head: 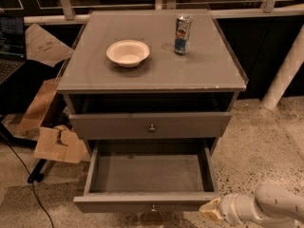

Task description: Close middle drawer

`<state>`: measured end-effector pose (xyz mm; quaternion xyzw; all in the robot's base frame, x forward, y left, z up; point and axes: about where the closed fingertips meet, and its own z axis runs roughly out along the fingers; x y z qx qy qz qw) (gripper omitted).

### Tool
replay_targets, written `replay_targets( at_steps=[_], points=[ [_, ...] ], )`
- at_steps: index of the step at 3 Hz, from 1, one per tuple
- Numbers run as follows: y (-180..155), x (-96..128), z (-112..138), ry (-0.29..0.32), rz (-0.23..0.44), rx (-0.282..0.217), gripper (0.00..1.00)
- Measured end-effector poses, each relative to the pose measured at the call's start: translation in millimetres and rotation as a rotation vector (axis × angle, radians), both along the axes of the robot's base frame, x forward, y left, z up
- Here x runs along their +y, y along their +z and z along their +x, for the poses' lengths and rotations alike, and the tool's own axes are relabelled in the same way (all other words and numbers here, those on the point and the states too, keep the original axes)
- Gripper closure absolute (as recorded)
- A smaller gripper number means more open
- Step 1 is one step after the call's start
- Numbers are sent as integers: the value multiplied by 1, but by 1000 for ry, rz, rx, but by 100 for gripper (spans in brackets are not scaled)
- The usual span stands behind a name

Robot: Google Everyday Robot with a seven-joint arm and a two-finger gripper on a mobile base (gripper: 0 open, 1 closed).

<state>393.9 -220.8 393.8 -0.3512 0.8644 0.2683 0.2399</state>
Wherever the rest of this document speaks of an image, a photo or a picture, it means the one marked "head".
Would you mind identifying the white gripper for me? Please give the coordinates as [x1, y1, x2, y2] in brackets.
[199, 194, 255, 224]

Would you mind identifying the grey drawer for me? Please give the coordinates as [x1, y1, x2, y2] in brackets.
[74, 140, 219, 213]
[69, 112, 231, 140]

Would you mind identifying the grey wooden drawer cabinet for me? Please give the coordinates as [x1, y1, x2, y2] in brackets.
[57, 9, 247, 151]

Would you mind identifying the grey top drawer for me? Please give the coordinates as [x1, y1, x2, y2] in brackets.
[69, 112, 231, 140]

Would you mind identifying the small cardboard box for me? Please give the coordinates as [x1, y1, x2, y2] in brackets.
[34, 126, 90, 163]

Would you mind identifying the blue silver energy drink can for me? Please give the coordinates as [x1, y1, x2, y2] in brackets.
[174, 13, 193, 55]

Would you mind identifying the folded cardboard piece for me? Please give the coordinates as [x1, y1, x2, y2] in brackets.
[16, 78, 61, 139]

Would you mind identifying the brown cardboard sheet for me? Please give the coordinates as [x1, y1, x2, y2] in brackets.
[26, 24, 74, 67]

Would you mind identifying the black laptop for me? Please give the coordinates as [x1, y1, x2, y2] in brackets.
[0, 15, 27, 85]

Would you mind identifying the white cylindrical post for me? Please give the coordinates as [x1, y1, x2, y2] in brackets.
[261, 26, 304, 110]

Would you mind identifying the black cable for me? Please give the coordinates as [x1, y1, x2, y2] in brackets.
[0, 133, 55, 228]

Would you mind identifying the white railing frame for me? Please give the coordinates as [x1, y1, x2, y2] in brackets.
[0, 0, 304, 26]

